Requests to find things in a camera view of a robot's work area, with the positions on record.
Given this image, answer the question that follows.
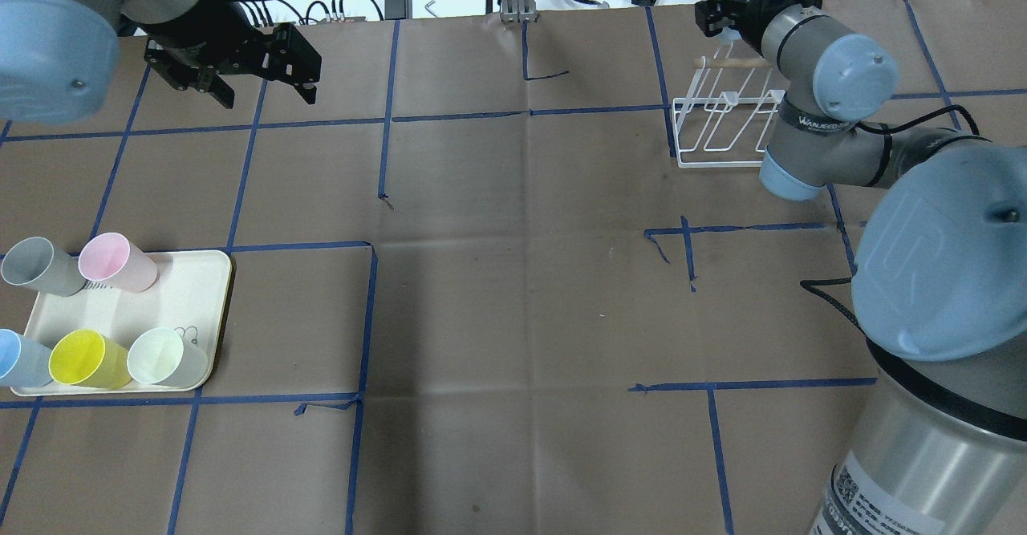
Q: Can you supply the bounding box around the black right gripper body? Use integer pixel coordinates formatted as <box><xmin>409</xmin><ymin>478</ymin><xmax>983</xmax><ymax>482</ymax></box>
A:
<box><xmin>696</xmin><ymin>0</ymin><xmax>775</xmax><ymax>43</ymax></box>

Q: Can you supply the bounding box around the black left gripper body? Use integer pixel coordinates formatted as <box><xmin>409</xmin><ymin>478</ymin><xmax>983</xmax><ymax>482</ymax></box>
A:
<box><xmin>144</xmin><ymin>23</ymin><xmax>324</xmax><ymax>91</ymax></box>

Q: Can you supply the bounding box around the pale green white cup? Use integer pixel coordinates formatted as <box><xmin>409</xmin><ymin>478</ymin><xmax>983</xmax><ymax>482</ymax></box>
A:
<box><xmin>126</xmin><ymin>327</ymin><xmax>212</xmax><ymax>389</ymax></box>

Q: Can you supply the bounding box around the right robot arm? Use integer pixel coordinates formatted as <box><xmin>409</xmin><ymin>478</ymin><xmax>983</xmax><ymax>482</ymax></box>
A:
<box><xmin>696</xmin><ymin>0</ymin><xmax>1026</xmax><ymax>534</ymax></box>

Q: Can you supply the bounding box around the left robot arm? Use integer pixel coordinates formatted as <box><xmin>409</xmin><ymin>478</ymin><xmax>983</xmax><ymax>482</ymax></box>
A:
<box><xmin>1</xmin><ymin>0</ymin><xmax>322</xmax><ymax>124</ymax></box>

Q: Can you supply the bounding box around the pink plastic cup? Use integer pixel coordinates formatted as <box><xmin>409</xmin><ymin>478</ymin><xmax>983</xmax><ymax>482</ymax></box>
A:
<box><xmin>77</xmin><ymin>232</ymin><xmax>159</xmax><ymax>293</ymax></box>

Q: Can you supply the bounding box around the grey plastic cup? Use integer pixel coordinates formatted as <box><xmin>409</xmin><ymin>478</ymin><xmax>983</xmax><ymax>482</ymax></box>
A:
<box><xmin>2</xmin><ymin>237</ymin><xmax>87</xmax><ymax>297</ymax></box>

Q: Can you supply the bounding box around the yellow plastic cup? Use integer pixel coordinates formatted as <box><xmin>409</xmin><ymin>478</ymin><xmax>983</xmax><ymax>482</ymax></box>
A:
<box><xmin>48</xmin><ymin>328</ymin><xmax>132</xmax><ymax>390</ymax></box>

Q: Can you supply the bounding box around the black power adapter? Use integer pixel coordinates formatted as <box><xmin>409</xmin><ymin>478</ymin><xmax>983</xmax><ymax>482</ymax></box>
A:
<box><xmin>383</xmin><ymin>0</ymin><xmax>413</xmax><ymax>20</ymax></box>

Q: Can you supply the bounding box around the cream plastic tray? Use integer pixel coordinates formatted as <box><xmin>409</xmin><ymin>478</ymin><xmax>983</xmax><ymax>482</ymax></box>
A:
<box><xmin>25</xmin><ymin>250</ymin><xmax>233</xmax><ymax>394</ymax></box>

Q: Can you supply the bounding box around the white wire cup rack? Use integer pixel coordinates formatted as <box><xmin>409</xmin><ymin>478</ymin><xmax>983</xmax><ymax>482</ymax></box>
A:
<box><xmin>672</xmin><ymin>46</ymin><xmax>785</xmax><ymax>170</ymax></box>

